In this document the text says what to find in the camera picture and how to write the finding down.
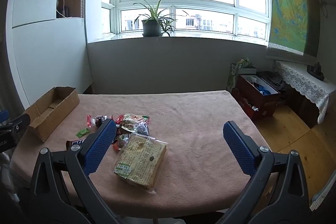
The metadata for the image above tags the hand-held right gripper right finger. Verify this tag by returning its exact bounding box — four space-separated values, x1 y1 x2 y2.
218 120 315 224

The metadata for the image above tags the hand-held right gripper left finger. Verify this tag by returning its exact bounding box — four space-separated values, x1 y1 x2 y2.
28 118 124 224

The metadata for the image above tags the red cardboard box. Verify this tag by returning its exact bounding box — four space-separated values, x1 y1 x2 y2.
232 74 282 121

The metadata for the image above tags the green tissue box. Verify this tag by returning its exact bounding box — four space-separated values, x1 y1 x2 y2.
226 57 258 93

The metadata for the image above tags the red-wrapped dark snack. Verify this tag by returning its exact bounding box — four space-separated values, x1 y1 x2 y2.
87 114 114 128

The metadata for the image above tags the wall scroll painting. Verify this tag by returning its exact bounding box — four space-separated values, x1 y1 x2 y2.
265 0 320 62

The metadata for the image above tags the red and green snack pouch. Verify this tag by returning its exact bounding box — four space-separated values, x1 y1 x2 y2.
115 113 150 134

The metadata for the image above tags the dark figurine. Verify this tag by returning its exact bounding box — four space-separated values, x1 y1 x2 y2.
307 62 326 82

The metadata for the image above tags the white lace tablecloth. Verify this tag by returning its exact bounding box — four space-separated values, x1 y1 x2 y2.
275 60 330 125

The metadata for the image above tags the white cabinet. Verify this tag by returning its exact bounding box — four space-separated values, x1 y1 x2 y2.
5 0 93 110

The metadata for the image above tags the potted spider plant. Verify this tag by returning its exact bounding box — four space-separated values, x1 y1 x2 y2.
133 0 190 38

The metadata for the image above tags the dark cloth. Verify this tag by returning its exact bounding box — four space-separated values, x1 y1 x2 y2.
259 71 288 91

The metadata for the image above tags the brown chocolate bar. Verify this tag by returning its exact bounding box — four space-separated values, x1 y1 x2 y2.
65 138 88 150

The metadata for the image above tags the clear packet of dark snack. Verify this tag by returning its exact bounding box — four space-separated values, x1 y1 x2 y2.
135 121 151 136

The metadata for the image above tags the dark wooden side table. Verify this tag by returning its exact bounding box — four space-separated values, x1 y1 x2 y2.
285 88 321 130

